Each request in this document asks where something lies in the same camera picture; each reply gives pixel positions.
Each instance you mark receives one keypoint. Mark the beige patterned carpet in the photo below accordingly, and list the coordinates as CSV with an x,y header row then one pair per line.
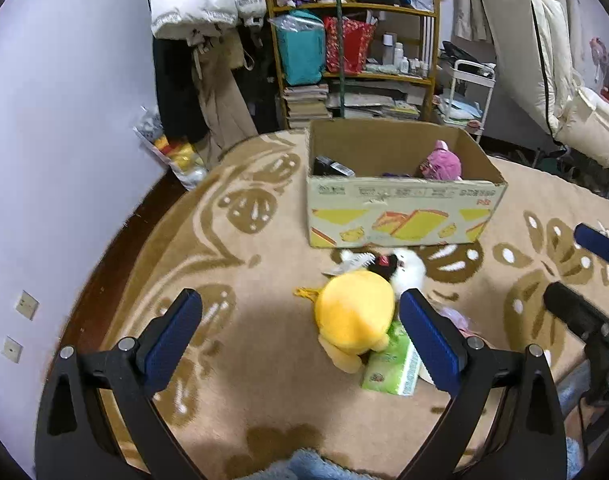
x,y
263,376

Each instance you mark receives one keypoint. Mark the stack of books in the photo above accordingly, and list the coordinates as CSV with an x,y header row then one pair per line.
x,y
306,103

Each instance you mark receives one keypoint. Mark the purple plush bear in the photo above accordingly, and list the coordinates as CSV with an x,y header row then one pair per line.
x,y
441,164

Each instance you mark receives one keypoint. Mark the yellow plush toy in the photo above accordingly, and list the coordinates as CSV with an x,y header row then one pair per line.
x,y
353,313

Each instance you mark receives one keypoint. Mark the green pole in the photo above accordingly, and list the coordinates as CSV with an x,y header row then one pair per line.
x,y
341,71

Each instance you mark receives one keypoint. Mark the green tissue pack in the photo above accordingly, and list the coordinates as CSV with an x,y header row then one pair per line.
x,y
394,370

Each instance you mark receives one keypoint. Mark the white folded mattress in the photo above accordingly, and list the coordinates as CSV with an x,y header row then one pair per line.
x,y
534,47

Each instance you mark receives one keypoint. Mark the teal bag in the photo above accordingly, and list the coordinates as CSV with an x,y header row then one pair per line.
x,y
301,43

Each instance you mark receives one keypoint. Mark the red patterned bag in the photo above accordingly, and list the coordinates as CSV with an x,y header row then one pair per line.
x,y
357,38

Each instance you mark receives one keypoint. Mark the beige hanging coat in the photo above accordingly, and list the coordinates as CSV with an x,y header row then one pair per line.
x,y
222,106

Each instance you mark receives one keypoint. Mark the lower wall socket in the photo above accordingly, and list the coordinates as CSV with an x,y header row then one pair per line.
x,y
12,349

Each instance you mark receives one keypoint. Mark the white utility cart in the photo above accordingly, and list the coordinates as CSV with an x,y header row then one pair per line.
x,y
465,100

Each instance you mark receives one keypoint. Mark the wall socket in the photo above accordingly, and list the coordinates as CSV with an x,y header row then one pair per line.
x,y
12,349
27,305

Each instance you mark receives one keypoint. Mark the white black plush toy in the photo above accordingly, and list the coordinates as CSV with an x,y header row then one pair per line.
x,y
402,268

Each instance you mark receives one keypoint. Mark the pink swirl roll plush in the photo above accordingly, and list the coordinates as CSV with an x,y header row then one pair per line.
x,y
462,323

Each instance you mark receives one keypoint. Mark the upper wall socket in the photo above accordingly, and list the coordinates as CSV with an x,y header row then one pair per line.
x,y
27,305

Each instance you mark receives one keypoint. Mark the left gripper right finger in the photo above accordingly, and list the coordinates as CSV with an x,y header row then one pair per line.
x,y
503,419

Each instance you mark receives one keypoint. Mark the blue fuzzy cloth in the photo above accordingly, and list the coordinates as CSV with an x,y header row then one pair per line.
x,y
307,464

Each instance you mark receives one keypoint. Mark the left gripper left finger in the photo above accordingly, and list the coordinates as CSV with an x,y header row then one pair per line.
x,y
74,439

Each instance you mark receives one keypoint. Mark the printed cardboard box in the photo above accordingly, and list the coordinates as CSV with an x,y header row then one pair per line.
x,y
386,201

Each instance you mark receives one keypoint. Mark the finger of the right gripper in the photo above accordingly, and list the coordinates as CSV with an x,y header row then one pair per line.
x,y
592,240
581,317

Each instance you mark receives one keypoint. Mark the wooden shelf rack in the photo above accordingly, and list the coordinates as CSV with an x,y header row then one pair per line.
x,y
400,74

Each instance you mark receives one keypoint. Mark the black item in box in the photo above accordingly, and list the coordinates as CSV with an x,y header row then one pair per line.
x,y
326,167

